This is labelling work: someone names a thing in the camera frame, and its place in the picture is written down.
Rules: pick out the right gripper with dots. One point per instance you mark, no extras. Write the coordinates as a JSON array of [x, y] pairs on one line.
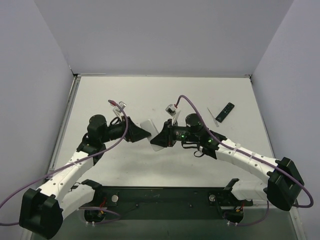
[[168, 134]]

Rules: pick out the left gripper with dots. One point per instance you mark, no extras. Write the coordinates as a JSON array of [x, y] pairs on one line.
[[129, 130]]

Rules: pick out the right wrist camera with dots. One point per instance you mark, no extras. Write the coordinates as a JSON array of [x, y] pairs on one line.
[[174, 112]]

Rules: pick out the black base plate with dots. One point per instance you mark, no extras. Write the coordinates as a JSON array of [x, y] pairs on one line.
[[111, 203]]

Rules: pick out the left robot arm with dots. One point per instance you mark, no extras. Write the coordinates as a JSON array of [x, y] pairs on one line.
[[44, 209]]

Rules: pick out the black remote control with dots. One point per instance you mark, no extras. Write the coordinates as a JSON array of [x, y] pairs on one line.
[[225, 112]]

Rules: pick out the aluminium frame rail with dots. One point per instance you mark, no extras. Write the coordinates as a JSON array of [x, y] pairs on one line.
[[65, 120]]

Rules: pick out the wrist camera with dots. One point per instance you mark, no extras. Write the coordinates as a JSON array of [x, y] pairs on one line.
[[174, 112], [117, 109]]

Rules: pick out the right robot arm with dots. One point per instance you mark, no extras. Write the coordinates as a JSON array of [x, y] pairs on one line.
[[280, 180]]

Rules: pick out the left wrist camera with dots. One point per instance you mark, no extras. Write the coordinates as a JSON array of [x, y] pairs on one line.
[[117, 109]]

